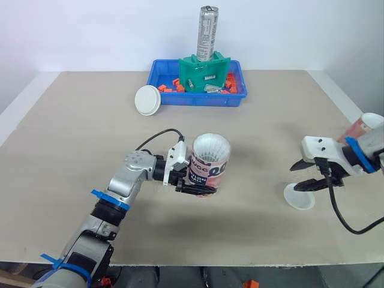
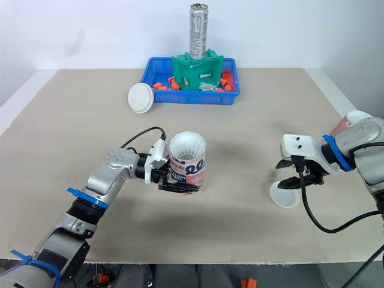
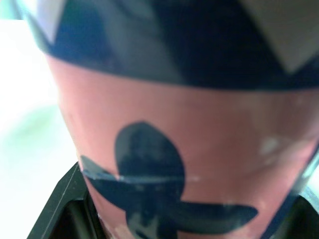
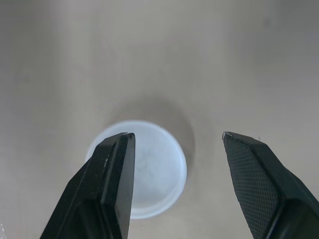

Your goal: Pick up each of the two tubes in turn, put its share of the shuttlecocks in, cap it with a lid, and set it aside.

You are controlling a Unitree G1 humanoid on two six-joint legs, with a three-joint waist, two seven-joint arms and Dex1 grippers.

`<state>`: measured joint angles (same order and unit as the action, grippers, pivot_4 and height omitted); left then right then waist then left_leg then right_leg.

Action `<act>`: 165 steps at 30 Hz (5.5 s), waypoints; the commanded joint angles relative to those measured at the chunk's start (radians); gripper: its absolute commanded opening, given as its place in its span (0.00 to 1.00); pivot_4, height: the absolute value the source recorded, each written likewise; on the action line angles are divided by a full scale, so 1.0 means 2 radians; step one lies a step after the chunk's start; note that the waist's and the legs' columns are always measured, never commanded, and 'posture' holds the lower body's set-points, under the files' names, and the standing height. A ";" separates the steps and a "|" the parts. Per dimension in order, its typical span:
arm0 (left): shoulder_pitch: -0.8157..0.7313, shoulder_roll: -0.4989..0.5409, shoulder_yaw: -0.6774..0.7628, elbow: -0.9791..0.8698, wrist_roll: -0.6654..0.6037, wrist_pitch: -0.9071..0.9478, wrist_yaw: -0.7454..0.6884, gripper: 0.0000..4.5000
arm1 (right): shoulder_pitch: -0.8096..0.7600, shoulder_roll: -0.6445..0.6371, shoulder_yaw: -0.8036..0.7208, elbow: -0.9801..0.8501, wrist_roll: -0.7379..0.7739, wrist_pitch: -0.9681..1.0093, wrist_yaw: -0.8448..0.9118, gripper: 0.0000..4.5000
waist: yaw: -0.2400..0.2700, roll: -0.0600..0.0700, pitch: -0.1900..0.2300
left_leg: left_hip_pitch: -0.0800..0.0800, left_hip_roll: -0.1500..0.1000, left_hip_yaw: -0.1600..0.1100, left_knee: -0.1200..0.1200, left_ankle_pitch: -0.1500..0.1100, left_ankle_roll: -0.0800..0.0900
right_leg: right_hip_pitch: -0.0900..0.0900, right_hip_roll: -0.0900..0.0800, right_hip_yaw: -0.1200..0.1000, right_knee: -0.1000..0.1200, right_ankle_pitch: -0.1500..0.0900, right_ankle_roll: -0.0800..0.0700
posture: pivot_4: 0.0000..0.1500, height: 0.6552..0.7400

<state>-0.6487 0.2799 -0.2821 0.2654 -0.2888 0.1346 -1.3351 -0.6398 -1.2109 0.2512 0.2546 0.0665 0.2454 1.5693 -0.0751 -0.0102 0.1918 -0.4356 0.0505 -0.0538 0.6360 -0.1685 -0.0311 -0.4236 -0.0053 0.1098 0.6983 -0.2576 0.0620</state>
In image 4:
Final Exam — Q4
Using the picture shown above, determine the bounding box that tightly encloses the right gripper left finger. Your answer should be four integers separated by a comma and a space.
39, 132, 136, 239

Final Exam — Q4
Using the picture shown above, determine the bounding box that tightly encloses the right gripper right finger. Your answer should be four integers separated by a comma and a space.
221, 131, 319, 239

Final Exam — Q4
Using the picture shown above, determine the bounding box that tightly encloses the white round tube lid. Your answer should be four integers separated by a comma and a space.
85, 119, 187, 220

